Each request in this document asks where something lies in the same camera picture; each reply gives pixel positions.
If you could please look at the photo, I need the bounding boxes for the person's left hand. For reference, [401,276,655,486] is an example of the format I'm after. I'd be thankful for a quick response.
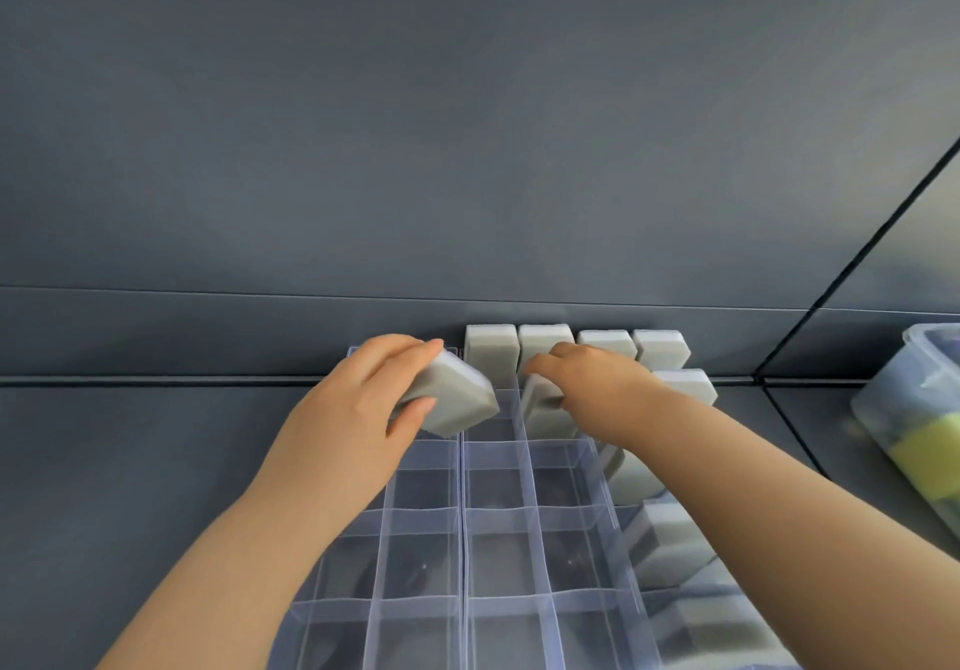
[253,334,445,526]

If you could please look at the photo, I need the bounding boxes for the person's right forearm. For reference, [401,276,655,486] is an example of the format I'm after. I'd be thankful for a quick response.
[637,392,960,670]

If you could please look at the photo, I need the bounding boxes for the person's right hand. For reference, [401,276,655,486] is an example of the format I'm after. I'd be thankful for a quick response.
[522,342,678,450]

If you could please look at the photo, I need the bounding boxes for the person's left forearm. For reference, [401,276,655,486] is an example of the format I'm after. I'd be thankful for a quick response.
[96,467,376,670]

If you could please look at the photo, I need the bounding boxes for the clear plastic storage bin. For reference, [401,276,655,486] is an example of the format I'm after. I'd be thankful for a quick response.
[850,323,960,537]

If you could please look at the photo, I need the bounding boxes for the yellow sponge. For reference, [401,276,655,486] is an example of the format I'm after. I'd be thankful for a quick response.
[888,413,960,507]

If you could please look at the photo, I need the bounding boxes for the clear plastic divider box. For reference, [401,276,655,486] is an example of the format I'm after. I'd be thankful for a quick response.
[613,495,807,670]
[266,347,468,670]
[460,389,663,670]

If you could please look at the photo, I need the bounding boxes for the row of grey sponges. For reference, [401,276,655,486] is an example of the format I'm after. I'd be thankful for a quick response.
[463,323,798,670]

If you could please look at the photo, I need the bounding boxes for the grey sponge block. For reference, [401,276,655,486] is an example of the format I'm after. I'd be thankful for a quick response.
[390,349,501,440]
[520,374,580,442]

